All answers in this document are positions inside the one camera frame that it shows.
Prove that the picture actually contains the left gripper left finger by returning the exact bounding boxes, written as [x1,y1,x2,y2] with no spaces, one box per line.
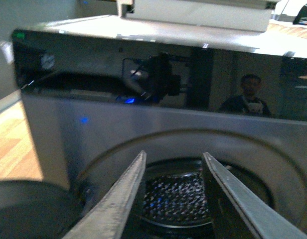
[64,150,147,239]

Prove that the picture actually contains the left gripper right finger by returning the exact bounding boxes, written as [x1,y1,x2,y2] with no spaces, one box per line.
[202,152,307,239]

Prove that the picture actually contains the dark washing machine door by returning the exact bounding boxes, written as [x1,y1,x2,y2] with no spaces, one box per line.
[0,180,83,239]

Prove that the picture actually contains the grey front-load washing machine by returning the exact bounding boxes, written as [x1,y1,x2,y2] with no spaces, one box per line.
[11,15,307,234]

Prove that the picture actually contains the white box on washer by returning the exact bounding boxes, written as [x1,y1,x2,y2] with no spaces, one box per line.
[116,0,279,32]

